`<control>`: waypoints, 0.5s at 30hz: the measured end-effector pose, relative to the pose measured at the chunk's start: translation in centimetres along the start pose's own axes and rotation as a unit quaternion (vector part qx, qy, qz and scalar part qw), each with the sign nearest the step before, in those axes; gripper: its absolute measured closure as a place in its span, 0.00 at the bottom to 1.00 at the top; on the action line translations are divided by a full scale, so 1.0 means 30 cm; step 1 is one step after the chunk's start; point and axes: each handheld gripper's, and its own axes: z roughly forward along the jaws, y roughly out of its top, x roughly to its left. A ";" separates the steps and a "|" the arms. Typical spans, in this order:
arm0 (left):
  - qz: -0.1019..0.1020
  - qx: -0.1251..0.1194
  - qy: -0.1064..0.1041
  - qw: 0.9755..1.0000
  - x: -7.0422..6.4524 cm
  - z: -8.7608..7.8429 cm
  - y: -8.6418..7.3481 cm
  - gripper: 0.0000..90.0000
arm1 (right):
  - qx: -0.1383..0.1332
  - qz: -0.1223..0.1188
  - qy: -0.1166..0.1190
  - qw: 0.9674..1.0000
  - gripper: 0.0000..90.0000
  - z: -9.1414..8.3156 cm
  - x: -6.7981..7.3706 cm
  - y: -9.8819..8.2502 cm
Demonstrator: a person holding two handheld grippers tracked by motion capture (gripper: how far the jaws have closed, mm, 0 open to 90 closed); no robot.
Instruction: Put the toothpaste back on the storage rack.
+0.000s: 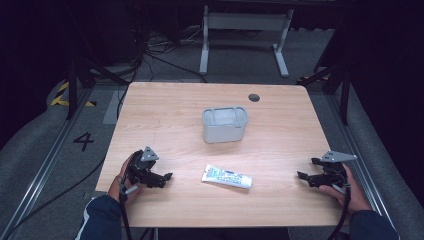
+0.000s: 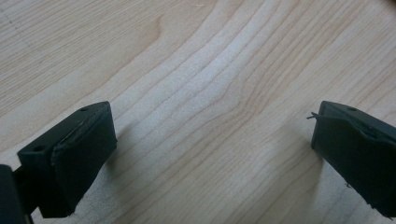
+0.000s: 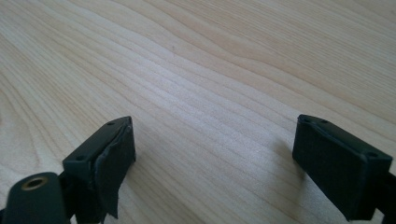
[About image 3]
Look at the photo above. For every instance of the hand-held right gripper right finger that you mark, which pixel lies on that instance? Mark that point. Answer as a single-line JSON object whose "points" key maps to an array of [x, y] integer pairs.
{"points": [[339, 174]]}

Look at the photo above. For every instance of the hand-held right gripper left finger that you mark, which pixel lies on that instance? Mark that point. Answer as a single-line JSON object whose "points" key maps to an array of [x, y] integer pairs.
{"points": [[106, 161]]}

